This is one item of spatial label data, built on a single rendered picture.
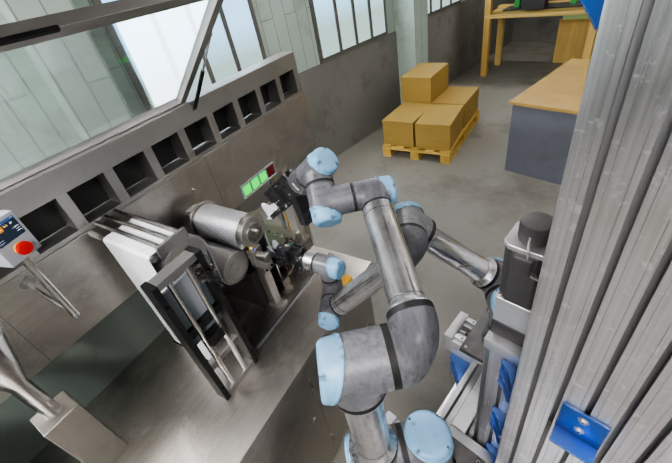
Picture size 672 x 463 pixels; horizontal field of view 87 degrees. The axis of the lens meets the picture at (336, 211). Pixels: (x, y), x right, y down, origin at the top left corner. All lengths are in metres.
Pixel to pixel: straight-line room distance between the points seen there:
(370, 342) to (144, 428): 0.97
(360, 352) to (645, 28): 0.56
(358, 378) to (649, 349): 0.42
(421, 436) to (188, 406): 0.77
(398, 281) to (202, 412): 0.88
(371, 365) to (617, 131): 0.48
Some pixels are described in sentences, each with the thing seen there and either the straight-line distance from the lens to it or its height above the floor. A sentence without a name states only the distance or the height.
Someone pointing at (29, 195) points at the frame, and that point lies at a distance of 1.32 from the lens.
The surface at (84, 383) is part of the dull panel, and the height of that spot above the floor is 0.98.
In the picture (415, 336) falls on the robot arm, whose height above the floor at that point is 1.46.
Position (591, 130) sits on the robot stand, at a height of 1.81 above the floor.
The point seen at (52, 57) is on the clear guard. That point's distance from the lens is 1.01.
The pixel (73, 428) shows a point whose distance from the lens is 1.32.
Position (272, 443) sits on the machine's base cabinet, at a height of 0.73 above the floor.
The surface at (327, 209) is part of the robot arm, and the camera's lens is 0.86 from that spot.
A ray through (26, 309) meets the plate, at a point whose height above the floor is 1.34.
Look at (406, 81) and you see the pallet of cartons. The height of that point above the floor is 0.68.
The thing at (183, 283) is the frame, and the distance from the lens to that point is 1.08.
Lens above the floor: 2.02
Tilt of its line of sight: 35 degrees down
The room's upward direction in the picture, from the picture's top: 12 degrees counter-clockwise
